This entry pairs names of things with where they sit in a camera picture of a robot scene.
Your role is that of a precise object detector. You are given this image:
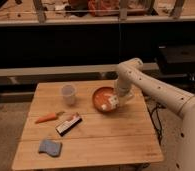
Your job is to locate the clear plastic cup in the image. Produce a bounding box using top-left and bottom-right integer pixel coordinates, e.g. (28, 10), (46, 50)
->
(61, 84), (76, 105)

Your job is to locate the blue sponge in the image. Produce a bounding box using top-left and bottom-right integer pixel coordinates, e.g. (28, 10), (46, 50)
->
(38, 139), (62, 157)

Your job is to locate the orange ceramic bowl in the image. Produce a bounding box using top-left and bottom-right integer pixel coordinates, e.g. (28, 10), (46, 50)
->
(92, 87), (118, 113)

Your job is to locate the white plastic bottle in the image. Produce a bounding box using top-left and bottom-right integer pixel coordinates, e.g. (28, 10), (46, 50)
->
(101, 95), (118, 111)

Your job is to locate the orange toy carrot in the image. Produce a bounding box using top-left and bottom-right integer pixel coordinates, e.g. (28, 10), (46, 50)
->
(35, 111), (64, 124)

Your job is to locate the black cable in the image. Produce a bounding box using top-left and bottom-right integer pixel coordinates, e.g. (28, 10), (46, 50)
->
(147, 99), (167, 146)

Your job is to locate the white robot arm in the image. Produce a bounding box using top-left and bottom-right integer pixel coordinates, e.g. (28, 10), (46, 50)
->
(115, 58), (195, 171)

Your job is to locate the black box on shelf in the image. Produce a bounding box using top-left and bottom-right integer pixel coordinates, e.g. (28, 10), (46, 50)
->
(157, 45), (195, 74)

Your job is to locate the wooden table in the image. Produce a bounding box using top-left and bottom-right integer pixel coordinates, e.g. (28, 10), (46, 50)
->
(12, 80), (163, 171)

